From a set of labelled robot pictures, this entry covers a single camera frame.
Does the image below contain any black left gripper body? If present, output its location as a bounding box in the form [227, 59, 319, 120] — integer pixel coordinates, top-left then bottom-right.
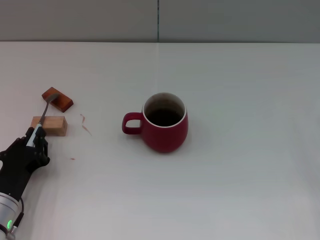
[0, 145, 39, 201]

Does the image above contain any dark reddish wooden block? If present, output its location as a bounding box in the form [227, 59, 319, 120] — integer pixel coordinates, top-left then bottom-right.
[41, 86, 75, 114]

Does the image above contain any spoon with light blue handle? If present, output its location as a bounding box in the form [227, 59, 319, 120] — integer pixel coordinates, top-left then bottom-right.
[25, 93, 61, 148]

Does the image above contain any red ceramic mug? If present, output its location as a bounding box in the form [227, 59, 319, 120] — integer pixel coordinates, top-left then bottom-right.
[121, 92, 189, 154]

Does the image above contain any light wooden block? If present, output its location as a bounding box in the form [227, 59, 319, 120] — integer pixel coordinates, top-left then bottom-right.
[30, 115, 69, 137]

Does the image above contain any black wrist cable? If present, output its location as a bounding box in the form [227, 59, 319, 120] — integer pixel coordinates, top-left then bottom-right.
[11, 197, 25, 230]

